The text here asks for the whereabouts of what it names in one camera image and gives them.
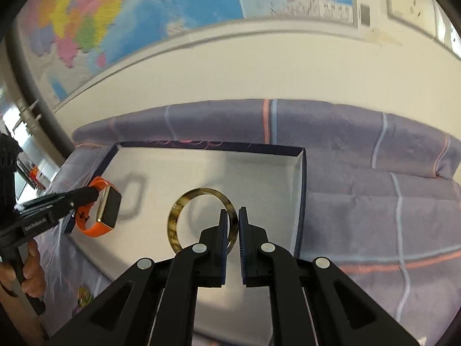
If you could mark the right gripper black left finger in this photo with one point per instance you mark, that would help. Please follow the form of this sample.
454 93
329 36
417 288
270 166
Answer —
152 303

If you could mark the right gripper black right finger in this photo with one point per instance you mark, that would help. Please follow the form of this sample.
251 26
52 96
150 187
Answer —
313 303

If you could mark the orange smart watch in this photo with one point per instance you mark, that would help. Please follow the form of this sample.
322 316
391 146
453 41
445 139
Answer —
109 200

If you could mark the person's left hand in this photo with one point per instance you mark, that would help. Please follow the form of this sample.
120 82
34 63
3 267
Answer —
34 284

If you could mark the colourful wall map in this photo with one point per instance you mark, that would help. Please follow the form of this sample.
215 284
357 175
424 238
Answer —
68 42

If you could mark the white wall socket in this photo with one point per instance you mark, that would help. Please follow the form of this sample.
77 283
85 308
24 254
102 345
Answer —
419 14

